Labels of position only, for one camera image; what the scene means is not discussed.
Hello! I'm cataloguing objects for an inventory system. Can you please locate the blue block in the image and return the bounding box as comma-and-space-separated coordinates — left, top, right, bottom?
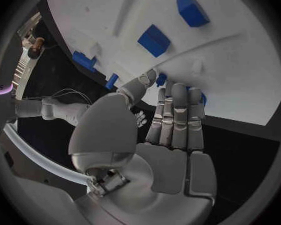
136, 24, 172, 58
176, 0, 212, 28

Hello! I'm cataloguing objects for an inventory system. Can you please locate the white cable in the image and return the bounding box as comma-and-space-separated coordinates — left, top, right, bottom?
49, 88, 94, 106
22, 92, 85, 101

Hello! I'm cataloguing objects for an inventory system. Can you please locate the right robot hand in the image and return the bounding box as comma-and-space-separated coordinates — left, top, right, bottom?
133, 110, 148, 129

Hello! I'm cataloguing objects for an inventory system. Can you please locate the white task board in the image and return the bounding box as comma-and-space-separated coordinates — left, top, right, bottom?
44, 0, 281, 126

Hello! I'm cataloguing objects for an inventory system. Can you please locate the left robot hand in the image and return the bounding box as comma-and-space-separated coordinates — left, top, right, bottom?
68, 68, 218, 225

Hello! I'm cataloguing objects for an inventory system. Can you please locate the blue peg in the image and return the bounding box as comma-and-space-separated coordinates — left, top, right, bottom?
104, 73, 120, 90
155, 72, 168, 88

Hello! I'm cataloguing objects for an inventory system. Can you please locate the person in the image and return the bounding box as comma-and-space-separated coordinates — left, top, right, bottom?
26, 20, 60, 60

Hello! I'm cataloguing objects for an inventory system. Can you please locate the blue plug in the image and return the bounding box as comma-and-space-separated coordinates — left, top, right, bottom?
71, 50, 98, 74

